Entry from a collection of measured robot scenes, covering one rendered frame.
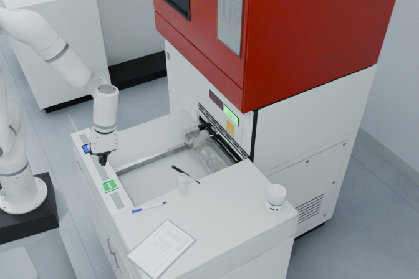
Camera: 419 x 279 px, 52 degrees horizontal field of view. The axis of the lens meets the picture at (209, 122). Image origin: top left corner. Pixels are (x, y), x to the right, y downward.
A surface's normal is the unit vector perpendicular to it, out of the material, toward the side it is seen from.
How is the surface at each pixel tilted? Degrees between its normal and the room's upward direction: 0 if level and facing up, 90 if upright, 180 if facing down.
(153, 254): 0
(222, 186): 0
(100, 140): 88
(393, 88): 90
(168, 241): 0
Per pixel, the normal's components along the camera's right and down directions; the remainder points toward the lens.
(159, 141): 0.00, -0.76
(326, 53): 0.51, 0.55
